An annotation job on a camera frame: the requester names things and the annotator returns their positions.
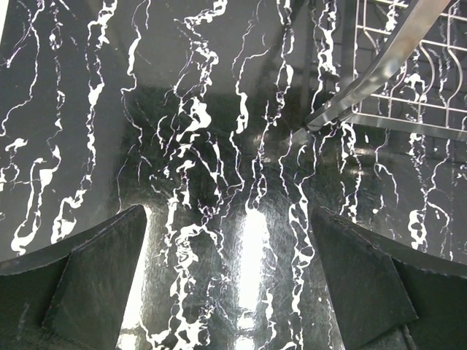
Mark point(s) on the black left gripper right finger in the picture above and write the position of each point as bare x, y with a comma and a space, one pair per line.
386, 295

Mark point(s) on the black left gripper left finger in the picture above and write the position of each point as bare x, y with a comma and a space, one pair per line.
73, 294

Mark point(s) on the stainless steel dish rack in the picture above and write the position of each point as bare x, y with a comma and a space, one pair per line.
402, 68

